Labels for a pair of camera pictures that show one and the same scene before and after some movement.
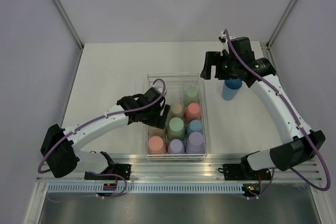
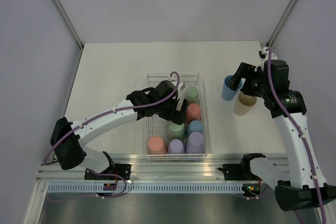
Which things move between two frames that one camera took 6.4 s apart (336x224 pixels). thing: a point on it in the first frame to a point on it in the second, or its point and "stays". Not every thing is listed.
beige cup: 153,131 to 244,104
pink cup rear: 193,112 stays
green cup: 176,129 stays
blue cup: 231,88 stays
